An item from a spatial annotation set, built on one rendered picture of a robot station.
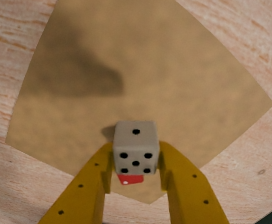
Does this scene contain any white die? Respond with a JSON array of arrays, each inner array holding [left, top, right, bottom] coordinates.
[[113, 120, 160, 175]]

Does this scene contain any tan mat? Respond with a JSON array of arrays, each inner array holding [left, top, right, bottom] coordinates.
[[5, 0, 272, 177]]

